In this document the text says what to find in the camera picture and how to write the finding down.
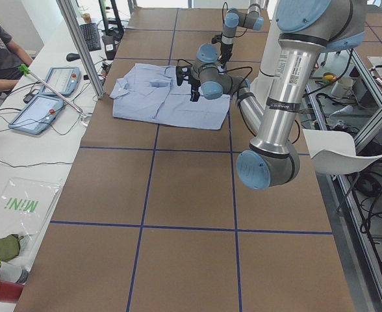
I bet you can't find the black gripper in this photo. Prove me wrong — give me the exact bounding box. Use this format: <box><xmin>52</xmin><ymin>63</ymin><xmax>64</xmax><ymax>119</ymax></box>
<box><xmin>188</xmin><ymin>79</ymin><xmax>201</xmax><ymax>102</ymax></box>
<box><xmin>218</xmin><ymin>42</ymin><xmax>233</xmax><ymax>67</ymax></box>

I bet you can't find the blue striped button shirt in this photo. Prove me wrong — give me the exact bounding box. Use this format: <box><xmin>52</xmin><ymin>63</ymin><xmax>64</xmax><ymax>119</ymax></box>
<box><xmin>110</xmin><ymin>63</ymin><xmax>230</xmax><ymax>130</ymax></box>

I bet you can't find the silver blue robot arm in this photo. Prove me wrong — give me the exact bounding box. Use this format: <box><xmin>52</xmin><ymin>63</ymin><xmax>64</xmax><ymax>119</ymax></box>
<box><xmin>212</xmin><ymin>0</ymin><xmax>268</xmax><ymax>68</ymax></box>
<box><xmin>187</xmin><ymin>1</ymin><xmax>366</xmax><ymax>190</ymax></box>

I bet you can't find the black keyboard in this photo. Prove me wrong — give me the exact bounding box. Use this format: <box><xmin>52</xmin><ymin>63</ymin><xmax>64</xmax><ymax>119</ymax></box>
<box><xmin>79</xmin><ymin>23</ymin><xmax>101</xmax><ymax>51</ymax></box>

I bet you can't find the black computer mouse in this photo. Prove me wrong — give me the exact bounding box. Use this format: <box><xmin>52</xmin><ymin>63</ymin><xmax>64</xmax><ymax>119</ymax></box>
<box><xmin>66</xmin><ymin>53</ymin><xmax>80</xmax><ymax>62</ymax></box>

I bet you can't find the upper blue teach pendant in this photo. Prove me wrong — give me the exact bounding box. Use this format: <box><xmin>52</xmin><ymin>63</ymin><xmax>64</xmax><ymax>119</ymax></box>
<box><xmin>44</xmin><ymin>66</ymin><xmax>81</xmax><ymax>97</ymax></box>

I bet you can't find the blue teach pendant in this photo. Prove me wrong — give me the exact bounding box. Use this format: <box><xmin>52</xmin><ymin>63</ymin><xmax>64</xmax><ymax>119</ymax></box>
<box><xmin>44</xmin><ymin>66</ymin><xmax>81</xmax><ymax>97</ymax></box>
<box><xmin>8</xmin><ymin>95</ymin><xmax>64</xmax><ymax>135</ymax></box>

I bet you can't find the white plastic chair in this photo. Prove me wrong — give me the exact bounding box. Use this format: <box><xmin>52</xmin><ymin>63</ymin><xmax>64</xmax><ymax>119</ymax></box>
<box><xmin>303</xmin><ymin>129</ymin><xmax>382</xmax><ymax>175</ymax></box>

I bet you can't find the lower blue teach pendant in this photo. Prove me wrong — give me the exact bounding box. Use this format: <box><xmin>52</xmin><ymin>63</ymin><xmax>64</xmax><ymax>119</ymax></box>
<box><xmin>8</xmin><ymin>95</ymin><xmax>64</xmax><ymax>135</ymax></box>

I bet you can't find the metal rod green clip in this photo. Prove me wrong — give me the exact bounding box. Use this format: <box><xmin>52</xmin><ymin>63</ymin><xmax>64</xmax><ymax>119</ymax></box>
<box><xmin>18</xmin><ymin>64</ymin><xmax>92</xmax><ymax>120</ymax></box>

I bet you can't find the clear bag green lettering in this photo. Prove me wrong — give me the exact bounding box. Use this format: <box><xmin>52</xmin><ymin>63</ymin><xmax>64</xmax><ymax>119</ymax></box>
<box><xmin>0</xmin><ymin>177</ymin><xmax>62</xmax><ymax>238</ymax></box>

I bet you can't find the olive green cloth pouch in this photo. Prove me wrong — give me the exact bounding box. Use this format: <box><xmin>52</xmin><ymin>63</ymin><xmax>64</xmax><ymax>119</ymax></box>
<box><xmin>0</xmin><ymin>234</ymin><xmax>23</xmax><ymax>261</ymax></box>

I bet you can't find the red cylinder bottle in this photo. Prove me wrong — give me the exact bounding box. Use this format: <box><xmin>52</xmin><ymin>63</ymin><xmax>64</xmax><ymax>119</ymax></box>
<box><xmin>0</xmin><ymin>280</ymin><xmax>24</xmax><ymax>303</ymax></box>

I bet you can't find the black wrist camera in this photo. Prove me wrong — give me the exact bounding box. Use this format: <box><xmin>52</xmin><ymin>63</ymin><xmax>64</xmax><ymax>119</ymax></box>
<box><xmin>175</xmin><ymin>65</ymin><xmax>191</xmax><ymax>86</ymax></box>
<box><xmin>211</xmin><ymin>34</ymin><xmax>222</xmax><ymax>44</ymax></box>

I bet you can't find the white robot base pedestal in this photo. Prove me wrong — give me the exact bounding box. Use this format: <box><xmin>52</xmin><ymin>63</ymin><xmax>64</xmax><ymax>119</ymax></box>
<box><xmin>251</xmin><ymin>1</ymin><xmax>281</xmax><ymax>103</ymax></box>

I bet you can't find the grey aluminium camera post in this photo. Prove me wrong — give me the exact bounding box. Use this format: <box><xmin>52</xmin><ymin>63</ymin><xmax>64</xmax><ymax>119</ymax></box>
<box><xmin>56</xmin><ymin>0</ymin><xmax>105</xmax><ymax>99</ymax></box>

